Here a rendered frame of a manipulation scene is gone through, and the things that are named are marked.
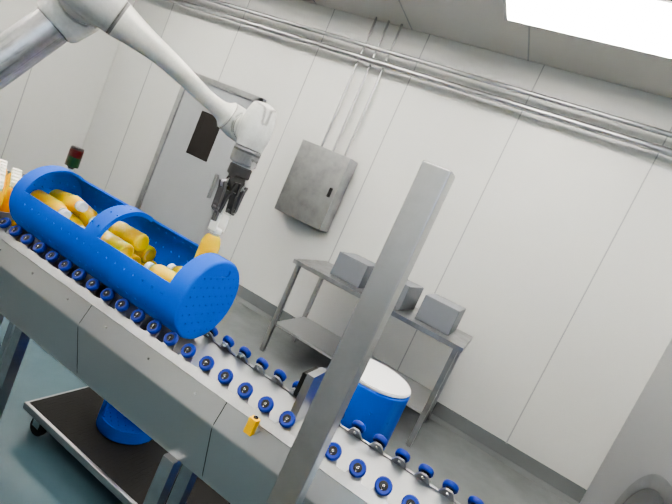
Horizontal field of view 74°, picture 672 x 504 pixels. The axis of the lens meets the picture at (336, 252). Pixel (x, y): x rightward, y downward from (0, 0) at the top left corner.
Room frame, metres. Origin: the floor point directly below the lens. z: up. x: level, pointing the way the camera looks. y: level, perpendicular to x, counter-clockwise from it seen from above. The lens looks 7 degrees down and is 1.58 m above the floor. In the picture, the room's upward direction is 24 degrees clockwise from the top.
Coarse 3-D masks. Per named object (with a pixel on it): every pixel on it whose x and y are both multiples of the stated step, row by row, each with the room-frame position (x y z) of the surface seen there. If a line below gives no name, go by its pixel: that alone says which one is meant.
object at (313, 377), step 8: (312, 368) 1.27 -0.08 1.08; (320, 368) 1.28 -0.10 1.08; (304, 376) 1.22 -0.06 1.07; (312, 376) 1.21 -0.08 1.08; (320, 376) 1.25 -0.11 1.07; (304, 384) 1.21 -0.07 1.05; (312, 384) 1.21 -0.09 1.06; (296, 392) 1.22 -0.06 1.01; (304, 392) 1.20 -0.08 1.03; (312, 392) 1.24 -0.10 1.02; (296, 400) 1.21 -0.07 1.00; (304, 400) 1.21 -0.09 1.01; (312, 400) 1.28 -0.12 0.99; (296, 408) 1.21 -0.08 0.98; (304, 408) 1.24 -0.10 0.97; (296, 416) 1.20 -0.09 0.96; (304, 416) 1.27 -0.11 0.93
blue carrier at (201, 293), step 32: (96, 192) 1.77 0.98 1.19; (32, 224) 1.55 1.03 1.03; (64, 224) 1.48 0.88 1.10; (96, 224) 1.45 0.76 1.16; (128, 224) 1.73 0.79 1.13; (160, 224) 1.60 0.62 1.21; (64, 256) 1.53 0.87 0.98; (96, 256) 1.41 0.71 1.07; (160, 256) 1.67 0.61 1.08; (192, 256) 1.60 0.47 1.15; (128, 288) 1.36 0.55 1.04; (160, 288) 1.31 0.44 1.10; (192, 288) 1.30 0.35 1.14; (224, 288) 1.46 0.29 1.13; (160, 320) 1.34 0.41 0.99; (192, 320) 1.36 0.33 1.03
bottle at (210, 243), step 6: (210, 234) 1.46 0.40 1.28; (216, 234) 1.46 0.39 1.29; (204, 240) 1.45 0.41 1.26; (210, 240) 1.45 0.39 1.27; (216, 240) 1.46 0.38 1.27; (198, 246) 1.46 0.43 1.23; (204, 246) 1.44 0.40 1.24; (210, 246) 1.44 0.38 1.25; (216, 246) 1.46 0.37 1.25; (198, 252) 1.45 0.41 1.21; (204, 252) 1.44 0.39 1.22; (210, 252) 1.45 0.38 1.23; (216, 252) 1.47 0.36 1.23
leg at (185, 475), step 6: (186, 468) 1.40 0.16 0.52; (180, 474) 1.41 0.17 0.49; (186, 474) 1.40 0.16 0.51; (192, 474) 1.39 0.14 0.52; (180, 480) 1.40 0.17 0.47; (186, 480) 1.40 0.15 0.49; (192, 480) 1.41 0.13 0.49; (174, 486) 1.41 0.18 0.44; (180, 486) 1.40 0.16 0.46; (186, 486) 1.39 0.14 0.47; (192, 486) 1.43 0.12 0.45; (174, 492) 1.40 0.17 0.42; (180, 492) 1.40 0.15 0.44; (186, 492) 1.41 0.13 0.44; (168, 498) 1.41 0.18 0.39; (174, 498) 1.40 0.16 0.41; (180, 498) 1.39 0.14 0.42; (186, 498) 1.42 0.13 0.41
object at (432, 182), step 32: (416, 192) 0.87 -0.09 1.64; (416, 224) 0.86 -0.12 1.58; (384, 256) 0.87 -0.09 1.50; (416, 256) 0.89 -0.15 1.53; (384, 288) 0.86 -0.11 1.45; (352, 320) 0.87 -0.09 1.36; (384, 320) 0.87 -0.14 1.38; (352, 352) 0.86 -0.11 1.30; (320, 384) 0.87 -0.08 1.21; (352, 384) 0.86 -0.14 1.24; (320, 416) 0.86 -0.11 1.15; (320, 448) 0.85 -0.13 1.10; (288, 480) 0.86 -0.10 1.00
